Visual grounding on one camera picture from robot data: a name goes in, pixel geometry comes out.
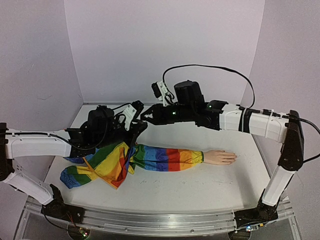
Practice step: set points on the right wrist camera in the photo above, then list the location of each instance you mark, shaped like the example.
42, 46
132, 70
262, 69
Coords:
162, 93

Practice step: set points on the mannequin hand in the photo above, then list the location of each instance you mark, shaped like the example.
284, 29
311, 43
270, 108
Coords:
219, 157

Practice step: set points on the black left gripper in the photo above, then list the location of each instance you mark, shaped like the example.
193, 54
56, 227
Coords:
136, 131

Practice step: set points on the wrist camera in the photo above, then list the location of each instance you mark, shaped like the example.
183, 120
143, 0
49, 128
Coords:
162, 93
131, 112

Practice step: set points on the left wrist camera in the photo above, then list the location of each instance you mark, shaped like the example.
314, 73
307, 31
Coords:
131, 112

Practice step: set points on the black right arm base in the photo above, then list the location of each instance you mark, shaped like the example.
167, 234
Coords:
261, 214

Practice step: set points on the aluminium front rail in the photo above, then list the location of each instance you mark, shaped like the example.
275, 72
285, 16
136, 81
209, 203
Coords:
163, 224

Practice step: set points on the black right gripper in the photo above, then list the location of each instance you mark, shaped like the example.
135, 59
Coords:
155, 114

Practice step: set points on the rainbow striped jacket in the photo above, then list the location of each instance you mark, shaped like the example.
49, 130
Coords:
114, 162

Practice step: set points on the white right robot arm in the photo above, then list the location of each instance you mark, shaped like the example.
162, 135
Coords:
221, 115

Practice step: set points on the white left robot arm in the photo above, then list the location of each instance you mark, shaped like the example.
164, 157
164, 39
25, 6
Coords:
18, 143

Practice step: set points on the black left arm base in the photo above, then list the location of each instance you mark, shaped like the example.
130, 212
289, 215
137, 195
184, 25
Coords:
58, 209

